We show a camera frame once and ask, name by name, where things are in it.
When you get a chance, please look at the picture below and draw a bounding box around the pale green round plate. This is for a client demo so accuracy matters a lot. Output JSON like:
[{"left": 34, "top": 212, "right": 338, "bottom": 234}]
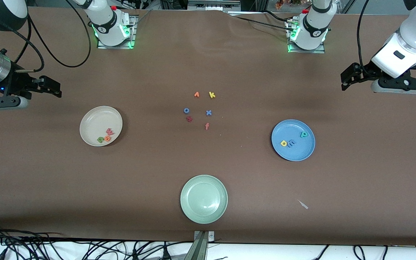
[{"left": 180, "top": 174, "right": 228, "bottom": 224}]

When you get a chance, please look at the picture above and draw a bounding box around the black cable bundle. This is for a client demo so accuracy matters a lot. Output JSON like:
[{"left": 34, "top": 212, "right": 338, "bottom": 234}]
[{"left": 0, "top": 222, "right": 179, "bottom": 260}]

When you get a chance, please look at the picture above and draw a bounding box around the blue round plate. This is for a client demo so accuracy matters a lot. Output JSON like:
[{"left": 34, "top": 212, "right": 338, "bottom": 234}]
[{"left": 271, "top": 119, "right": 316, "bottom": 161}]

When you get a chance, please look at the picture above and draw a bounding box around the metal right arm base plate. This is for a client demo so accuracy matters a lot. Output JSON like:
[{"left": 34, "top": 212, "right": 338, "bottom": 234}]
[{"left": 97, "top": 14, "right": 137, "bottom": 49}]

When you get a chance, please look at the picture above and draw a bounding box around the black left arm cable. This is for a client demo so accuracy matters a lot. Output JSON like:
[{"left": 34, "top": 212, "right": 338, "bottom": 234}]
[{"left": 357, "top": 0, "right": 370, "bottom": 71}]

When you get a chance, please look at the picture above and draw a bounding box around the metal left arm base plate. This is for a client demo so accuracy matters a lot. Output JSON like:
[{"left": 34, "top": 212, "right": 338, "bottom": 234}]
[{"left": 287, "top": 18, "right": 326, "bottom": 54}]

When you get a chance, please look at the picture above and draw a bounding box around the thin black table cable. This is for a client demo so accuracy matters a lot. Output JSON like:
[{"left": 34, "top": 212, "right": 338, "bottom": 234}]
[{"left": 234, "top": 16, "right": 290, "bottom": 29}]

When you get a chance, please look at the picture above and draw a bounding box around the brown table cover sheet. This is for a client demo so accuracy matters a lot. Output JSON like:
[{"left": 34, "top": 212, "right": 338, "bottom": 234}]
[{"left": 0, "top": 7, "right": 416, "bottom": 246}]

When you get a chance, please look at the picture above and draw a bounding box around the beige round plate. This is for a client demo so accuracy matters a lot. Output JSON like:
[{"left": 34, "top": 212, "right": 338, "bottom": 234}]
[{"left": 79, "top": 105, "right": 123, "bottom": 147}]

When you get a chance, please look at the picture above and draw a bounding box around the aluminium frame beam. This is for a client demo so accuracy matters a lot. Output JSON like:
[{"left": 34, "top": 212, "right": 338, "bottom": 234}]
[{"left": 188, "top": 0, "right": 241, "bottom": 11}]

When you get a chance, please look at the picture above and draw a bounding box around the grey metal mounting post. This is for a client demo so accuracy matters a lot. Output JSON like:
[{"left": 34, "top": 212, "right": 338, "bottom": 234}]
[{"left": 183, "top": 230, "right": 216, "bottom": 260}]

